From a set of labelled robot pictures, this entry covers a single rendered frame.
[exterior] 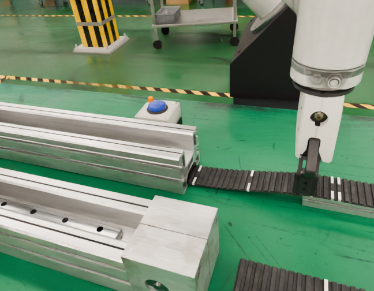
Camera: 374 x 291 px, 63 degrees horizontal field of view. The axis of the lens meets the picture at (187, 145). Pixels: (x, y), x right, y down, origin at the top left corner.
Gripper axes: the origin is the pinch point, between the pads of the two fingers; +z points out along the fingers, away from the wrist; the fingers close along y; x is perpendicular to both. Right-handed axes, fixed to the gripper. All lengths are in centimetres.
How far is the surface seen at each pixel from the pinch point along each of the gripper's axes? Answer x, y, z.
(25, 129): 53, -3, -2
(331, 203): -4.7, -1.4, 5.2
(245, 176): 9.4, 0.4, 4.3
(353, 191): -7.5, -0.4, 2.7
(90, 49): 227, 243, 81
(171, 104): 29.3, 15.6, 0.2
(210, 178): 15.7, -0.4, 5.3
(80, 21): 236, 250, 51
